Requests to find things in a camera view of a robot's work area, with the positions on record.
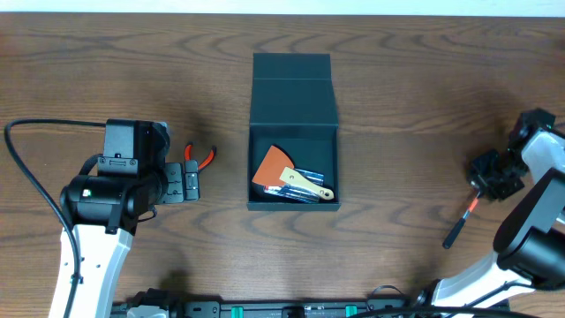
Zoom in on small hammer red black handle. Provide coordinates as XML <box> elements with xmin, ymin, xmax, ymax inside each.
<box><xmin>442</xmin><ymin>181</ymin><xmax>482</xmax><ymax>249</ymax></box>

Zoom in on orange scraper wooden handle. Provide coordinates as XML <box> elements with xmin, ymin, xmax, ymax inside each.
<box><xmin>252</xmin><ymin>145</ymin><xmax>335</xmax><ymax>201</ymax></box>

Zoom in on blue drill bit set case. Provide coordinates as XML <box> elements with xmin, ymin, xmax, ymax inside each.
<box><xmin>263</xmin><ymin>169</ymin><xmax>325</xmax><ymax>203</ymax></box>

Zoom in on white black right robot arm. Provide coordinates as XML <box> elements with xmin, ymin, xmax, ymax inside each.
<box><xmin>426</xmin><ymin>129</ymin><xmax>564</xmax><ymax>308</ymax></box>

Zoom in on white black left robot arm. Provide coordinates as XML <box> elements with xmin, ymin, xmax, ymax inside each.
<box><xmin>49</xmin><ymin>160</ymin><xmax>200</xmax><ymax>318</ymax></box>

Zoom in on red black cutting pliers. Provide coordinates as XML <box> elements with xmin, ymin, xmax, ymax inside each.
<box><xmin>184</xmin><ymin>141</ymin><xmax>218</xmax><ymax>172</ymax></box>

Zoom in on black open gift box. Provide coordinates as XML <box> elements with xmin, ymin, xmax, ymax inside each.
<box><xmin>247</xmin><ymin>53</ymin><xmax>341</xmax><ymax>212</ymax></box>

